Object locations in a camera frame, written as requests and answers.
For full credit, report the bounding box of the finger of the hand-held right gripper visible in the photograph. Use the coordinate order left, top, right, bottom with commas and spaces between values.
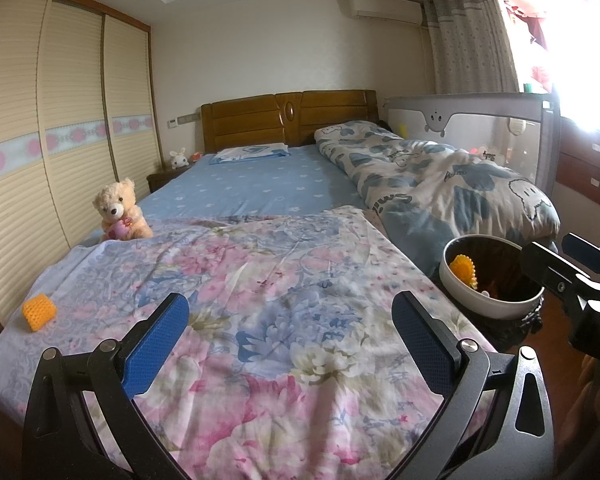
522, 241, 600, 306
562, 232, 600, 273

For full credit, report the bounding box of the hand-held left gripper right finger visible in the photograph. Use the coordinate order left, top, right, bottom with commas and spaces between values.
391, 291, 556, 480

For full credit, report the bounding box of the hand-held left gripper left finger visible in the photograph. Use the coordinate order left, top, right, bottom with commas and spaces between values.
22, 292, 191, 480

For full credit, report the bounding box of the white trash bin black liner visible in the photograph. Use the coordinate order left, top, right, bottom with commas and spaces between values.
439, 234, 548, 353

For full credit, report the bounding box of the large orange foam net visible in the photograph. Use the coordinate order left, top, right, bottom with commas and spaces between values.
449, 254, 481, 290

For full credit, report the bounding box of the wooden drawer cabinet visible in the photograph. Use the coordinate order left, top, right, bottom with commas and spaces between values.
555, 117, 600, 206

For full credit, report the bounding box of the pink floral blanket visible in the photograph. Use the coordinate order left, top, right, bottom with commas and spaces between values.
0, 207, 501, 480

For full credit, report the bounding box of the small orange foam net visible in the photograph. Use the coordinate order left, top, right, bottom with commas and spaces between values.
21, 294, 58, 332

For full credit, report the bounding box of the beige teddy bear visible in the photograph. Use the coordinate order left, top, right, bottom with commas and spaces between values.
92, 177, 154, 242

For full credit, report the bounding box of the blue white cartoon quilt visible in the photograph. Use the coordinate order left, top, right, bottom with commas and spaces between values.
314, 120, 562, 281

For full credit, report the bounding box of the dark wooden nightstand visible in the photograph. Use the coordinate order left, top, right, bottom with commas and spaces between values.
146, 162, 191, 193

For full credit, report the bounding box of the blue star bed sheet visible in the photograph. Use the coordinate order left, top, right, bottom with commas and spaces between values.
82, 145, 371, 246

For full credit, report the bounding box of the blue white pillow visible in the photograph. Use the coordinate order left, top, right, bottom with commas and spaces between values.
209, 143, 290, 165

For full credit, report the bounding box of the cream slatted wardrobe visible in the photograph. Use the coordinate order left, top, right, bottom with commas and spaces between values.
0, 0, 158, 356

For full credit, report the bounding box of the wooden bed headboard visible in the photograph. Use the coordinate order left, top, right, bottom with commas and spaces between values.
201, 90, 378, 153

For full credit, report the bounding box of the grey dotted curtain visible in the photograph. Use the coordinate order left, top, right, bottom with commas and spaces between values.
422, 0, 523, 95

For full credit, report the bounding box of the red window drape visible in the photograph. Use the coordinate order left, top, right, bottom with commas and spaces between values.
495, 0, 553, 86

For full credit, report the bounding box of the grey bed guard rail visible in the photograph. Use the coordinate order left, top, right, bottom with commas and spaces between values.
387, 92, 563, 196

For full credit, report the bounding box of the white wall air conditioner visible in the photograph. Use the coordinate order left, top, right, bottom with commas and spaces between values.
347, 0, 424, 25

